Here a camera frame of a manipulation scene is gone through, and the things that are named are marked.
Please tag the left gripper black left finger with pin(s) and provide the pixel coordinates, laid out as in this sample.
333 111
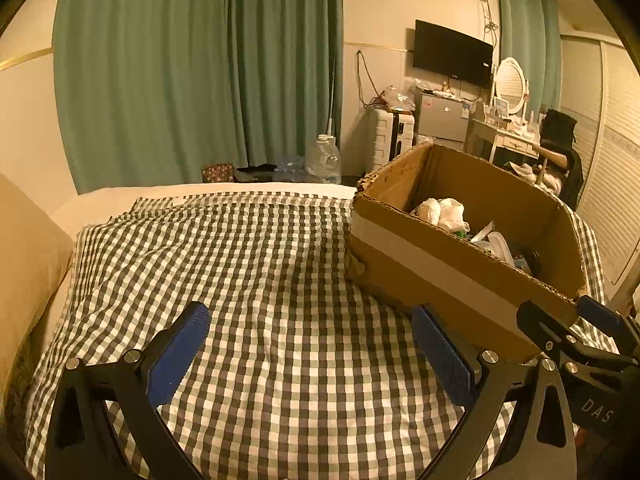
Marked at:
82 443

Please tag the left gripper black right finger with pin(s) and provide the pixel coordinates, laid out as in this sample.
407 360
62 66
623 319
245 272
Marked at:
539 441

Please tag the white cloth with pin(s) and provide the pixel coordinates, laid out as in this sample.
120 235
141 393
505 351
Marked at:
447 214

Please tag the silver foil blister pack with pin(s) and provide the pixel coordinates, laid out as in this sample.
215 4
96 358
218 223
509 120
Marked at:
493 242

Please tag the brown cardboard box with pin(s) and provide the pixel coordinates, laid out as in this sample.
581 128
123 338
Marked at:
404 261

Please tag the wooden chair with clothes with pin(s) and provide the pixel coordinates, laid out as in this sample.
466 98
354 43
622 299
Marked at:
559 171

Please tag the grey checkered bed cloth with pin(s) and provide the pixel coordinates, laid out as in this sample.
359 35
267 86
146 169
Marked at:
302 375

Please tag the beige pillow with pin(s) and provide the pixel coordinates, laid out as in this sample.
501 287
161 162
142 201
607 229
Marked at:
35 255

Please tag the white dressing table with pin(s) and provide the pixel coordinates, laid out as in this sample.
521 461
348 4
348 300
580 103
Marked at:
481 133

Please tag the white louvered wardrobe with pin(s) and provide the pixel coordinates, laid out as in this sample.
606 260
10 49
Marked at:
600 89

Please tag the white suitcase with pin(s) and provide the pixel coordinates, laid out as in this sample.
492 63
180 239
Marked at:
389 134

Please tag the silver mini fridge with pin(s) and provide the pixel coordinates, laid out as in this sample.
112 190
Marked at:
443 120

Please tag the large water bottle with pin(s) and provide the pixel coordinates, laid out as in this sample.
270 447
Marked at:
323 160

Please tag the oval white mirror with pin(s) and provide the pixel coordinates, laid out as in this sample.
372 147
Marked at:
510 88

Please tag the patterned brown bag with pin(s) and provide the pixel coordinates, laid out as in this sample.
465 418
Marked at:
218 173

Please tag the green curtain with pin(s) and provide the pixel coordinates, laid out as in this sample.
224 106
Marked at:
530 33
150 91

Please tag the black wall television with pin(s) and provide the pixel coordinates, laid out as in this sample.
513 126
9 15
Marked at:
450 53

